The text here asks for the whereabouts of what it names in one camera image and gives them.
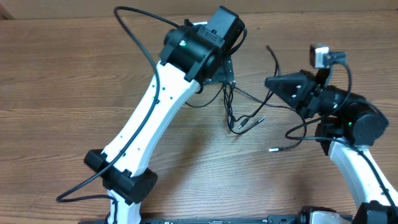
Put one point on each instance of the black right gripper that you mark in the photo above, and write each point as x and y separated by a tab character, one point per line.
305	83

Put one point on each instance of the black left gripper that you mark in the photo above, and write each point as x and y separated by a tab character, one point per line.
225	72

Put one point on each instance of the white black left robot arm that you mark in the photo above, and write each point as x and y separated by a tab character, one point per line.
192	54

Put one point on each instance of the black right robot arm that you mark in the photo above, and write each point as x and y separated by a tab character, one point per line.
347	125

